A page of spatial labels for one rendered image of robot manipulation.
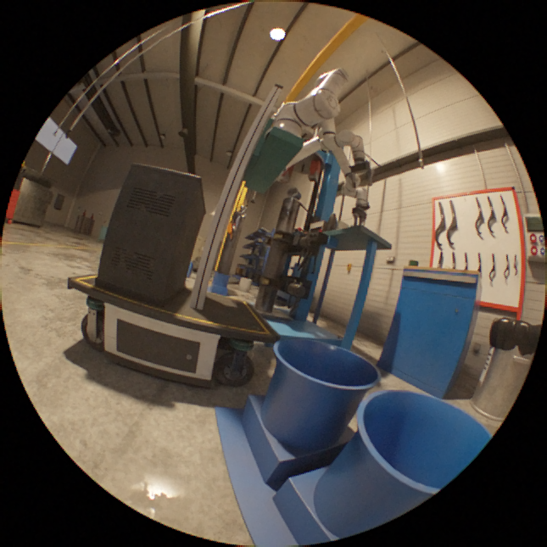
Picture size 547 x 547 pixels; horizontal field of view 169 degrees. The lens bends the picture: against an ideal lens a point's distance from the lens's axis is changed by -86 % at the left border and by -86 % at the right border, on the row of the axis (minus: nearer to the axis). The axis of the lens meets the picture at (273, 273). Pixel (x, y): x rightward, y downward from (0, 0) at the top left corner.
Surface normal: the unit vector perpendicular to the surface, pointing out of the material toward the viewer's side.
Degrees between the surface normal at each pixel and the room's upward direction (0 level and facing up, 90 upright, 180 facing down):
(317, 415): 90
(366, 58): 173
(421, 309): 90
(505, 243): 90
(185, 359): 90
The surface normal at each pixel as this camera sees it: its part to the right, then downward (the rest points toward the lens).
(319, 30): -0.36, 0.93
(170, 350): 0.31, 0.07
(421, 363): -0.90, -0.25
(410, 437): -0.74, -0.22
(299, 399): -0.55, -0.17
